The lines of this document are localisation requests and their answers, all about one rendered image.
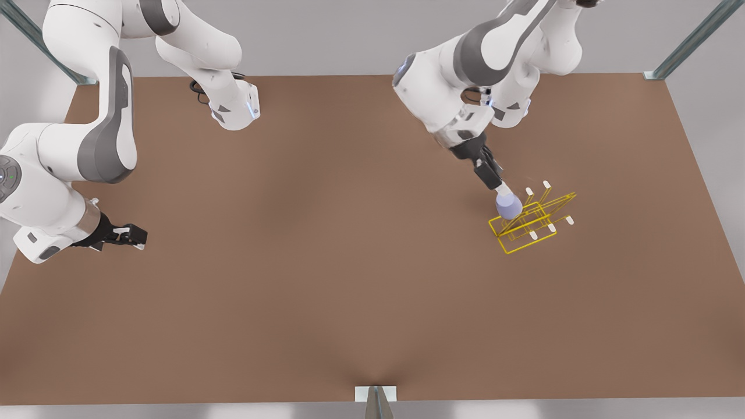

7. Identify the pale lavender cup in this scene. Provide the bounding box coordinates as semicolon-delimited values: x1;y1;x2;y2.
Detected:
495;194;523;221

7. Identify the yellow wire cup holder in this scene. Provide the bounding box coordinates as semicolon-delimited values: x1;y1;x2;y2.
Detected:
488;181;577;255

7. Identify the silver frame post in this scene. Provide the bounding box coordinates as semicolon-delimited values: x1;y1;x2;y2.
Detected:
643;0;745;81
0;0;98;86
355;385;398;419

